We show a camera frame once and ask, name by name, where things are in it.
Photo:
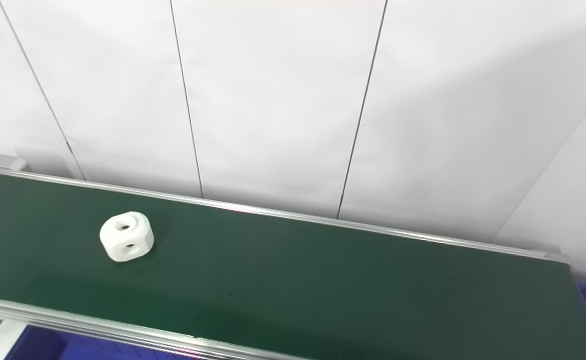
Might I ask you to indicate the white round holed part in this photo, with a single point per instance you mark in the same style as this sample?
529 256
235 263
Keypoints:
125 237

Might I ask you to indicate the green conveyor belt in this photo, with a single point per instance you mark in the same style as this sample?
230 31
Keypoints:
323 280
122 331

